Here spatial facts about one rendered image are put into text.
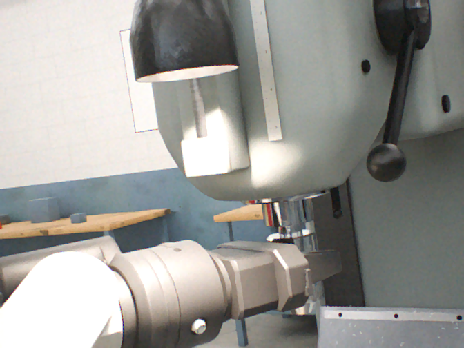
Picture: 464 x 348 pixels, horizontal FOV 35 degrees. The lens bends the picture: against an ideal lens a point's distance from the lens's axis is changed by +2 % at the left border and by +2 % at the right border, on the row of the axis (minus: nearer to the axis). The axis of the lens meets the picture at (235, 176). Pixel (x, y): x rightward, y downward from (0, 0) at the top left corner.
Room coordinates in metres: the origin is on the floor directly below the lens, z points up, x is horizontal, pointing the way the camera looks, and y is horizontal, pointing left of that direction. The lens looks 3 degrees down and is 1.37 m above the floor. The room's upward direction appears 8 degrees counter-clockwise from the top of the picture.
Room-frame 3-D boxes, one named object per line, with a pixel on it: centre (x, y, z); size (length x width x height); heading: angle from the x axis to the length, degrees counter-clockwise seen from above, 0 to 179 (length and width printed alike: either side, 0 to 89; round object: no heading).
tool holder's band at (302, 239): (0.68, -0.04, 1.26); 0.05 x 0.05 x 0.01
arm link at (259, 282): (0.63, 0.03, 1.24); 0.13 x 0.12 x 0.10; 34
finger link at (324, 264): (0.65, -0.06, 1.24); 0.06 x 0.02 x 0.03; 124
